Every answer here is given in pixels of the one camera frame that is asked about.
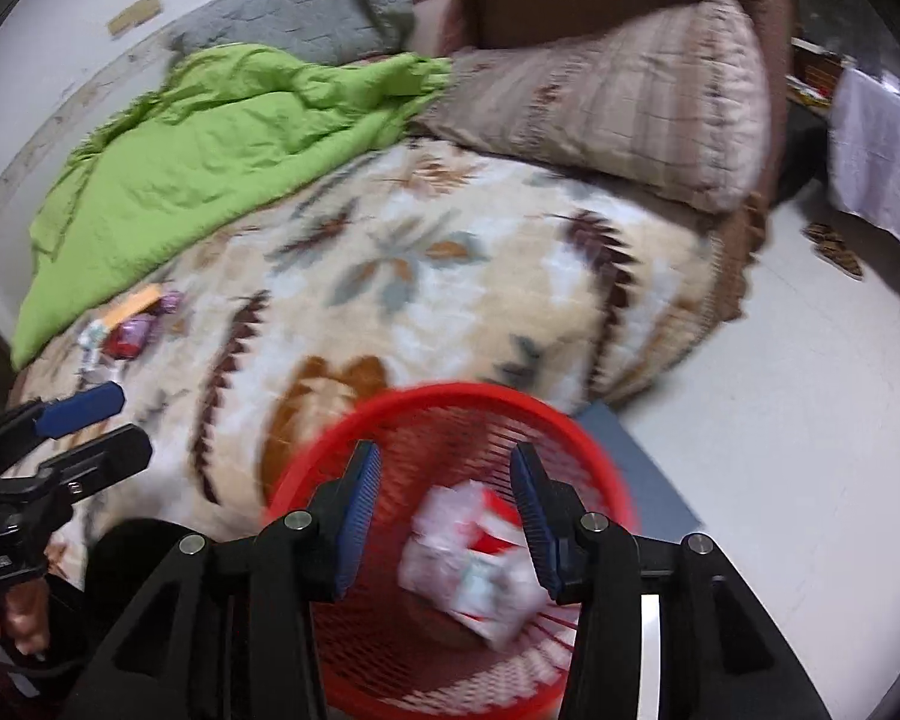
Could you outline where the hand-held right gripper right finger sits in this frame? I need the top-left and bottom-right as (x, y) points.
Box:
(510, 442), (833, 720)

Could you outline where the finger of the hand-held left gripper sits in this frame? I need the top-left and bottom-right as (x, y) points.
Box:
(37, 424), (153, 503)
(0, 381), (126, 477)

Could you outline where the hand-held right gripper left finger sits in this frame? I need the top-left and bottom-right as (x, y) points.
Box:
(60, 440), (382, 720)

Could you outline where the red pink snack packet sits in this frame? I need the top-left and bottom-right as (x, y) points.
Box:
(103, 313), (158, 359)

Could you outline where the white red wrapper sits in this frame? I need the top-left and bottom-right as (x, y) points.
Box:
(397, 484), (548, 650)

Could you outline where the orange wrapper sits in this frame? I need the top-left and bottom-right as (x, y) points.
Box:
(105, 285), (164, 331)

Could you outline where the red mesh basket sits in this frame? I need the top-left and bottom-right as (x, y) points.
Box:
(261, 382), (638, 720)

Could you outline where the person's left hand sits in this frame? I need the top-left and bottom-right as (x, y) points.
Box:
(0, 577), (52, 657)

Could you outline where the grey floor mat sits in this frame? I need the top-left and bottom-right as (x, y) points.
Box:
(574, 401), (702, 541)

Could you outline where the floral fleece blanket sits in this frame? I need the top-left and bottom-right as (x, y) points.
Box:
(7, 139), (758, 601)

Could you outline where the green blanket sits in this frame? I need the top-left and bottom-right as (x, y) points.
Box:
(11, 43), (455, 370)

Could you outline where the striped brown pillow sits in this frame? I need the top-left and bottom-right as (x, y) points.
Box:
(412, 0), (770, 215)

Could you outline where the grey quilted pillow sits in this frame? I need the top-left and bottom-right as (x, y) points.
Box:
(169, 0), (417, 68)

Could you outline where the white hanging cloth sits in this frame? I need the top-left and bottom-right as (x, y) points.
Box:
(827, 67), (900, 256)

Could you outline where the brown padded headboard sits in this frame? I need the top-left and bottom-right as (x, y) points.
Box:
(411, 0), (796, 203)

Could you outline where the cluttered shelf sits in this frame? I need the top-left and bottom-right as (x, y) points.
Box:
(787, 37), (848, 110)

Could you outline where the small wall sticker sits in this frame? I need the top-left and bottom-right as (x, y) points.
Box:
(107, 0), (162, 37)

